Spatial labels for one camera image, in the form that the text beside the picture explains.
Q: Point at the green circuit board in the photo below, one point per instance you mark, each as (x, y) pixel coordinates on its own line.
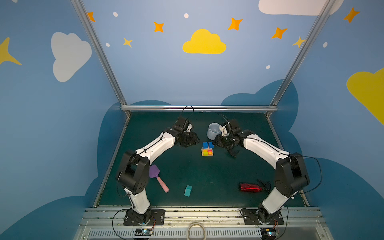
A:
(143, 232)
(268, 234)

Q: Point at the light blue ceramic mug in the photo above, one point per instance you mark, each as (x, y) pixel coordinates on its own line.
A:
(214, 130)

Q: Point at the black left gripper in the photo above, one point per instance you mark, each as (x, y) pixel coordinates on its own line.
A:
(188, 139)

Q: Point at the purple pink toy spatula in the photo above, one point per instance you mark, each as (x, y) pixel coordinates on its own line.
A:
(155, 173)

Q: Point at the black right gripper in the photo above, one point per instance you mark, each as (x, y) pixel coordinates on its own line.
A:
(226, 142)

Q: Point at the front aluminium rail base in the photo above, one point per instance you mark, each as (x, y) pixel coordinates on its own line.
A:
(202, 223)

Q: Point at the aluminium back frame rail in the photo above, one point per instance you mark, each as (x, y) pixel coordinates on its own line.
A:
(176, 108)

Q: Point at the aluminium left corner post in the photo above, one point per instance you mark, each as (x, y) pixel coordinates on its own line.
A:
(87, 24)

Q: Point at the left green circuit board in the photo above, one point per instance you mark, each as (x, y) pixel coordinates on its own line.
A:
(143, 232)

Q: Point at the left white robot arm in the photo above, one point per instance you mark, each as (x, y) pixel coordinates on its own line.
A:
(133, 173)

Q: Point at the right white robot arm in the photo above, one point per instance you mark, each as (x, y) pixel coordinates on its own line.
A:
(291, 174)

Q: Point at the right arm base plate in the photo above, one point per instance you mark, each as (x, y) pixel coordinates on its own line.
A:
(261, 217)

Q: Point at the aluminium right corner post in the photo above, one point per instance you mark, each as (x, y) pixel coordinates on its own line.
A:
(304, 50)

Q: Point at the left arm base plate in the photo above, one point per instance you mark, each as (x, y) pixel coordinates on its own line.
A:
(150, 217)

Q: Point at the red spray bottle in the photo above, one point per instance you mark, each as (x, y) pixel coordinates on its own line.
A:
(261, 186)

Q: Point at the right green circuit board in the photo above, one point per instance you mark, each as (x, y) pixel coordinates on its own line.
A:
(268, 234)

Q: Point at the aluminium corner post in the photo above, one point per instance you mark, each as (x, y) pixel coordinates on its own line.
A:
(304, 50)
(87, 24)

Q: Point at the teal block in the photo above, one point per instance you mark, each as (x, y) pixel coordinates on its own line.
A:
(188, 190)

